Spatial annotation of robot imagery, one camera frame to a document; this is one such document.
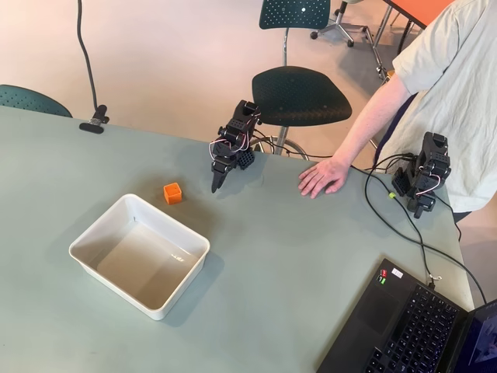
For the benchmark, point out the person's grey shirt torso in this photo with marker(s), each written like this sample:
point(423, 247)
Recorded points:
point(458, 97)

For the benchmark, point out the teal perforated chair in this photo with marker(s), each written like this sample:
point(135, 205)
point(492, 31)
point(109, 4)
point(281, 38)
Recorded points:
point(27, 102)

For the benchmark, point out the person's right hand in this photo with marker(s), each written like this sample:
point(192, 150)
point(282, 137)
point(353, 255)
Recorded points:
point(324, 176)

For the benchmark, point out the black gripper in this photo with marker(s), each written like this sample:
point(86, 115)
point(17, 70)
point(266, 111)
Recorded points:
point(220, 168)

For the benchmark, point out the dark green perforated chair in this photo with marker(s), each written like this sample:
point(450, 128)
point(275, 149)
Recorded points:
point(303, 97)

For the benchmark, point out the orange cube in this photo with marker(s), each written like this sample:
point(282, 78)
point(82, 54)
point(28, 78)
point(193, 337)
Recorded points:
point(172, 194)

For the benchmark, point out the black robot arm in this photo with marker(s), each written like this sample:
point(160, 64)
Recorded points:
point(245, 116)

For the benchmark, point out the orange table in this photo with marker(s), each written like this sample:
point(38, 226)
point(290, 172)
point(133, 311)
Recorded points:
point(423, 9)

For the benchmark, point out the white plastic bin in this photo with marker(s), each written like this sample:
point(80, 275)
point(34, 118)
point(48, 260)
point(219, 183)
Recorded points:
point(136, 264)

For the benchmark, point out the office chair wheeled base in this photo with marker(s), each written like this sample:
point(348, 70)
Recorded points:
point(340, 15)

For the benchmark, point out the person's bare right forearm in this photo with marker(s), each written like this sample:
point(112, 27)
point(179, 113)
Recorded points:
point(372, 120)

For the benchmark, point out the black laptop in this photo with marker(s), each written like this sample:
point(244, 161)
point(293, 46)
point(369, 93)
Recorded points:
point(407, 330)

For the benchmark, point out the black gooseneck clamp mount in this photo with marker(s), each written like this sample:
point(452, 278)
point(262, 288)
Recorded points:
point(93, 126)

